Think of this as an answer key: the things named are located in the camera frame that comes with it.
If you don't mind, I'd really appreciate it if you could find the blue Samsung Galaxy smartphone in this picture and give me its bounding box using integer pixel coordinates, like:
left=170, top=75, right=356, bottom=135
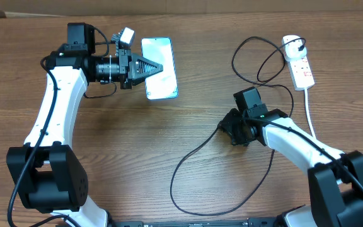
left=141, top=37, right=178, bottom=100

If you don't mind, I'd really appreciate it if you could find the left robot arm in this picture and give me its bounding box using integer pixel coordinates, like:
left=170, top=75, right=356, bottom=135
left=6, top=23, right=163, bottom=226

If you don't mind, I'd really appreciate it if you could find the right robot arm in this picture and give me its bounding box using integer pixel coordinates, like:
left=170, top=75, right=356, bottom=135
left=218, top=87, right=363, bottom=227

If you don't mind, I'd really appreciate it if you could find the white power strip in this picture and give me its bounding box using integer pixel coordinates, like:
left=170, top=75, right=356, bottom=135
left=286, top=56, right=314, bottom=91

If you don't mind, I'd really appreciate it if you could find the brown cardboard backdrop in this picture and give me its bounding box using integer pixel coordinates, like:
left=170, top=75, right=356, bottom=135
left=0, top=0, right=363, bottom=18

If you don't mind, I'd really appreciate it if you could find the white wall charger plug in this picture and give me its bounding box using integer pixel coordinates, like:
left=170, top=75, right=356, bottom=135
left=282, top=35, right=307, bottom=62

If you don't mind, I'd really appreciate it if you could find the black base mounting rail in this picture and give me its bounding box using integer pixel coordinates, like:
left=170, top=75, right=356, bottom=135
left=108, top=217, right=287, bottom=227

